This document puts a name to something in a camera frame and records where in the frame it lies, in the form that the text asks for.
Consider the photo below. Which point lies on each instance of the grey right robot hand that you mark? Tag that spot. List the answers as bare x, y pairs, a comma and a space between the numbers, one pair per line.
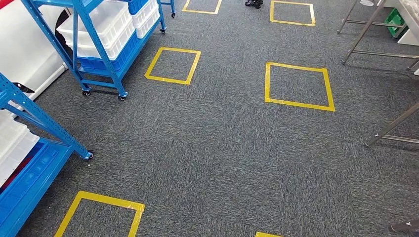
404, 226

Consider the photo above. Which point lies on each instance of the red object in bin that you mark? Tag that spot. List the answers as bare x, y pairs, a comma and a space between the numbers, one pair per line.
14, 173

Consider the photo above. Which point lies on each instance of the white car with red stripe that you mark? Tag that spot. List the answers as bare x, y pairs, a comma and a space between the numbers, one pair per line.
26, 49

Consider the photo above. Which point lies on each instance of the yellow floor tape square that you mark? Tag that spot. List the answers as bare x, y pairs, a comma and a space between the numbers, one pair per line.
170, 80
98, 198

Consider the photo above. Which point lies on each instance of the long-legged steel table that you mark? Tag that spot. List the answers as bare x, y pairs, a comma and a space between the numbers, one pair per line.
363, 32

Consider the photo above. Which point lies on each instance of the black tripod stand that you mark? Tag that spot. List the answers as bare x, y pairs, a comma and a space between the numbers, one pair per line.
253, 3

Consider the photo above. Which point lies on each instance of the white plastic bin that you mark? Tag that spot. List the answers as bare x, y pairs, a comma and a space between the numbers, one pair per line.
108, 16
149, 24
145, 13
117, 45
13, 140

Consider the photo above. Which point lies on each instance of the green plastic crate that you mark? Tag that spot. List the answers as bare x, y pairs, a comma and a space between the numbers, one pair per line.
394, 19

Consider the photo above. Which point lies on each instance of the blue metal shelf with casters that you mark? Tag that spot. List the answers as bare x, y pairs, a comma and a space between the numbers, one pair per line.
171, 8
95, 42

